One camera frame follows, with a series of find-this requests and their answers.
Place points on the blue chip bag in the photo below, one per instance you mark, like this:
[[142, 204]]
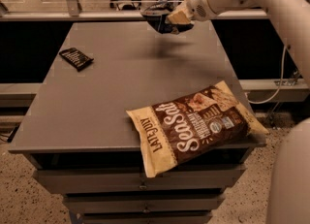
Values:
[[156, 17]]

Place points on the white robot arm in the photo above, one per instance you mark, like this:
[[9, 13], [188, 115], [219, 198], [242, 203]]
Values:
[[289, 197]]

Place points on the grey drawer cabinet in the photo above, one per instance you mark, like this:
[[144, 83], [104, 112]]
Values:
[[78, 134]]

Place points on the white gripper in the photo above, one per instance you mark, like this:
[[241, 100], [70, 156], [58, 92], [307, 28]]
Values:
[[198, 5]]

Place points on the metal window rail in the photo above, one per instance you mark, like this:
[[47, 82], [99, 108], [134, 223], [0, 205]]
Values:
[[114, 16]]

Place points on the brown sea salt chip bag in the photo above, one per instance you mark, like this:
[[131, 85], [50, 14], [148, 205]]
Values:
[[179, 130]]

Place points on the black rxbar chocolate bar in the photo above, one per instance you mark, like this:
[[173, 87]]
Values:
[[76, 58]]

